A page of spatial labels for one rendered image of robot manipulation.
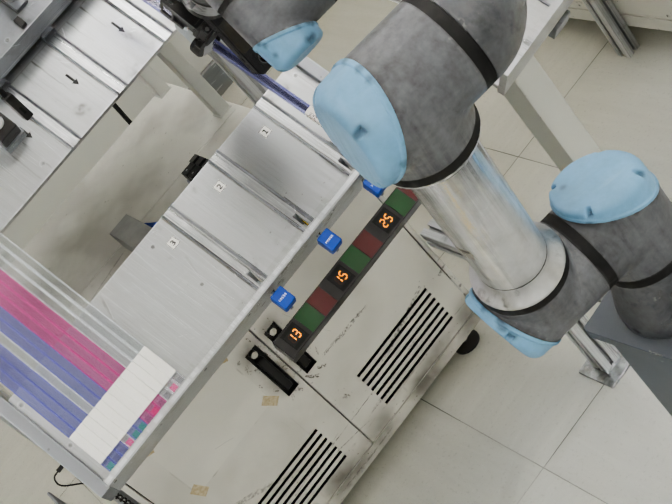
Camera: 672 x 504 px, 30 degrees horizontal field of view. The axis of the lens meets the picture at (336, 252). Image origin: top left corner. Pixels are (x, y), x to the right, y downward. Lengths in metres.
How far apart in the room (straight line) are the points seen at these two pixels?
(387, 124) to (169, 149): 1.44
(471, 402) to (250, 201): 0.81
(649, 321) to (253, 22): 0.61
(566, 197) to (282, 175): 0.54
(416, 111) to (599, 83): 1.82
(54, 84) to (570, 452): 1.10
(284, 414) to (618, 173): 1.02
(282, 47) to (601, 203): 0.42
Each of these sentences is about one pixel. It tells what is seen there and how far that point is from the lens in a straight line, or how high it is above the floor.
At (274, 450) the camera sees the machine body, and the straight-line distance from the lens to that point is 2.33.
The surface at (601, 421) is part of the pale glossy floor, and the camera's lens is 2.32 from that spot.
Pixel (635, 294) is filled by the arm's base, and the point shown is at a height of 0.62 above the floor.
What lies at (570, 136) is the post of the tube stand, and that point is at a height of 0.37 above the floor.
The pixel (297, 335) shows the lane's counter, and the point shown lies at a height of 0.66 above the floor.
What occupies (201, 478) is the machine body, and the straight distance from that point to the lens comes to 2.28.
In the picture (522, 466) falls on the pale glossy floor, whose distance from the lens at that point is 2.36.
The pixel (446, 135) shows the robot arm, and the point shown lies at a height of 1.08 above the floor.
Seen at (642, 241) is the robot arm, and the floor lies 0.71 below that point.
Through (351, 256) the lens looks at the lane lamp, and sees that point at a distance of 1.85.
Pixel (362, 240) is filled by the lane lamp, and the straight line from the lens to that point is 1.86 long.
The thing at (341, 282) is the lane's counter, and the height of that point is 0.66.
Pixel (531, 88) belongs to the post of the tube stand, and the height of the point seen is 0.51.
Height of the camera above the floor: 1.73
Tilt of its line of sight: 35 degrees down
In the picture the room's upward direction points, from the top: 44 degrees counter-clockwise
